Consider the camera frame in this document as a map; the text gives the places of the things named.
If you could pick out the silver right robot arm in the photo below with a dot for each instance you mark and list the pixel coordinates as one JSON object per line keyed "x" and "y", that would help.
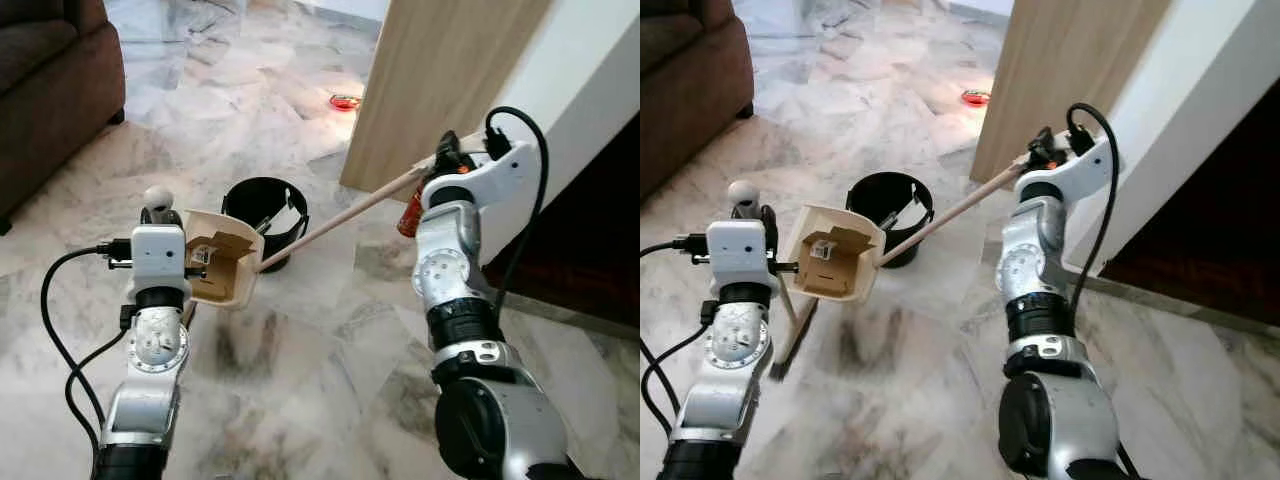
{"x": 445, "y": 270}
{"x": 1020, "y": 270}

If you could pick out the light wood cupboard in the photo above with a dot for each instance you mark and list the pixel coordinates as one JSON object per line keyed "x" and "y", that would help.
{"x": 440, "y": 90}
{"x": 1060, "y": 80}

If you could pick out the brown cardboard piece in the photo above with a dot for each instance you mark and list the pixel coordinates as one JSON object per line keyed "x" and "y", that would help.
{"x": 835, "y": 262}
{"x": 225, "y": 262}

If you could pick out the black round bucket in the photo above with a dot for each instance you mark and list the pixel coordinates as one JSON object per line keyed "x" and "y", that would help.
{"x": 870, "y": 195}
{"x": 245, "y": 200}

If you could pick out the small red dish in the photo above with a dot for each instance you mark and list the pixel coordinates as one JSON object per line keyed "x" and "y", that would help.
{"x": 976, "y": 97}
{"x": 345, "y": 102}

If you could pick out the white crumpled paper piece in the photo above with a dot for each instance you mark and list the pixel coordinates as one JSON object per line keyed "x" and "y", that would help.
{"x": 282, "y": 222}
{"x": 908, "y": 215}

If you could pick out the dark wooden stairs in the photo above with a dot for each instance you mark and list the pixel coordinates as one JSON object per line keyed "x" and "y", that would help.
{"x": 580, "y": 230}
{"x": 1200, "y": 220}

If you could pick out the brown fabric sofa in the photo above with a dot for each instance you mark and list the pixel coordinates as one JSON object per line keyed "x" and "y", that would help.
{"x": 50, "y": 90}
{"x": 695, "y": 70}

